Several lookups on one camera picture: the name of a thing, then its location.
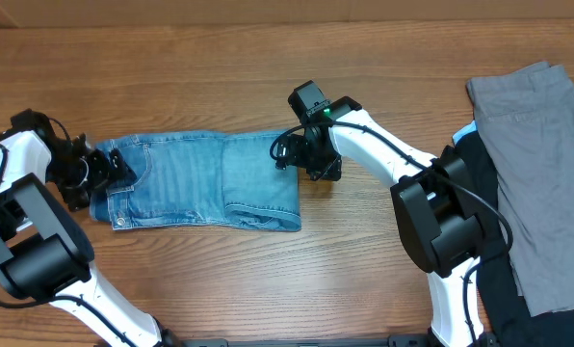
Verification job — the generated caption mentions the light blue denim jeans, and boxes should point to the light blue denim jeans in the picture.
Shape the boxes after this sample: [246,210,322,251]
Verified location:
[90,130,302,231]

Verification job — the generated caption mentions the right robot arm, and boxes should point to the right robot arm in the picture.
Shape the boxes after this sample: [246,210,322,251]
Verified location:
[270,81,492,346]

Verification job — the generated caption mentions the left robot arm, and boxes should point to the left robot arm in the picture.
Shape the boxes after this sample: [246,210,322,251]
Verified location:
[0,109,182,346]

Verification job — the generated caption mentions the gray trousers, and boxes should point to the gray trousers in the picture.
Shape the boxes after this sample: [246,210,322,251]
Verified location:
[466,62,574,316]

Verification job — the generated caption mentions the black garment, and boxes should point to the black garment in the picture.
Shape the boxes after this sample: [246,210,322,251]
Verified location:
[455,132,574,347]

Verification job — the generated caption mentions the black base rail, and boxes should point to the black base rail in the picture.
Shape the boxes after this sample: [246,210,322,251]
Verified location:
[181,333,442,347]

